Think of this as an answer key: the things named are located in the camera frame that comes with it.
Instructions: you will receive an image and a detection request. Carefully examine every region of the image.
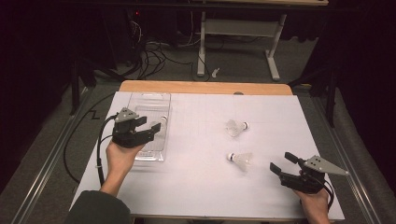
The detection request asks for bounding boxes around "white shuttlecock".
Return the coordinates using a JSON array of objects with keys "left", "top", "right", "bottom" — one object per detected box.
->
[
  {"left": 226, "top": 151, "right": 254, "bottom": 173},
  {"left": 148, "top": 115, "right": 169, "bottom": 138},
  {"left": 225, "top": 119, "right": 250, "bottom": 138}
]

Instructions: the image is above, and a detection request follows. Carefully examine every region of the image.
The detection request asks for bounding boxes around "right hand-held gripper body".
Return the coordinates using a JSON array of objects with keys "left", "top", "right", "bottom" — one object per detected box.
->
[{"left": 278, "top": 155, "right": 349, "bottom": 194}]

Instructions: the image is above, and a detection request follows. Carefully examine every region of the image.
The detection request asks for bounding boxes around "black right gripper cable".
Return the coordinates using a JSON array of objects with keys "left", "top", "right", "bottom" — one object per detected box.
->
[{"left": 320, "top": 178, "right": 335, "bottom": 213}]

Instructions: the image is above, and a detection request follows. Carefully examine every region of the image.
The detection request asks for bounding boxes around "tangle of floor cables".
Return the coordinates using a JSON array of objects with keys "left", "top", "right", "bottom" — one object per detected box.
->
[{"left": 125, "top": 18, "right": 200, "bottom": 80}]

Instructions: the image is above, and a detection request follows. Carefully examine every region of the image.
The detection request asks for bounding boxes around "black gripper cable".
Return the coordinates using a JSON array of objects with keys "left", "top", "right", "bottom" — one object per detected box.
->
[
  {"left": 63, "top": 92, "right": 119, "bottom": 188},
  {"left": 320, "top": 178, "right": 335, "bottom": 213}
]

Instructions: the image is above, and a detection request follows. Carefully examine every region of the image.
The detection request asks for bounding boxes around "person's left hand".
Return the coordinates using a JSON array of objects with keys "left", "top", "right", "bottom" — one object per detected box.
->
[{"left": 106, "top": 140, "right": 146, "bottom": 185}]

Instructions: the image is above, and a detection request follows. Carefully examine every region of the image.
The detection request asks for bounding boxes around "white paper sheet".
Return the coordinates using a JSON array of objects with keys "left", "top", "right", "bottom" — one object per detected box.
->
[{"left": 70, "top": 91, "right": 346, "bottom": 221}]

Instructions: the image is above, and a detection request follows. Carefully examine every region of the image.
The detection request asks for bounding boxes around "metal floor rail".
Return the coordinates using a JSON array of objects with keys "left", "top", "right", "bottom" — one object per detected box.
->
[
  {"left": 12, "top": 87, "right": 94, "bottom": 224},
  {"left": 311, "top": 92, "right": 384, "bottom": 224}
]

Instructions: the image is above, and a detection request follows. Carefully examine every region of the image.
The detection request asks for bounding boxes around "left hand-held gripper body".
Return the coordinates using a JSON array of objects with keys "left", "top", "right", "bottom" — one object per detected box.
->
[{"left": 111, "top": 106, "right": 157, "bottom": 148}]

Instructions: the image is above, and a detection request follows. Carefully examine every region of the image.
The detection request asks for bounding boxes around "clear plastic tray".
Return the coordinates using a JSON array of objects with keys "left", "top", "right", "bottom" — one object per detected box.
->
[{"left": 125, "top": 91, "right": 172, "bottom": 162}]

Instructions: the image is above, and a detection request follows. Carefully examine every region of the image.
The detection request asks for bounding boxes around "black stand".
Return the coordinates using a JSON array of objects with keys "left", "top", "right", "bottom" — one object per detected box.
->
[
  {"left": 288, "top": 66, "right": 337, "bottom": 129},
  {"left": 69, "top": 55, "right": 116, "bottom": 116}
]

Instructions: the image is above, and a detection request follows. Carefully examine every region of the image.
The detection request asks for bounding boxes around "white table frame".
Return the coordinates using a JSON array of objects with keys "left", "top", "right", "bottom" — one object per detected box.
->
[{"left": 190, "top": 0, "right": 330, "bottom": 82}]

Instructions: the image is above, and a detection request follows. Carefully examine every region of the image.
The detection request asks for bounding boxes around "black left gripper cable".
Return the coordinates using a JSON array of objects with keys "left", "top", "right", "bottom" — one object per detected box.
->
[{"left": 63, "top": 92, "right": 119, "bottom": 188}]

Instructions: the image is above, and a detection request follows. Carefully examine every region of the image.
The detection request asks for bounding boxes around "person's right hand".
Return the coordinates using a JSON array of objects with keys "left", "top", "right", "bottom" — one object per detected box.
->
[{"left": 293, "top": 188, "right": 331, "bottom": 224}]

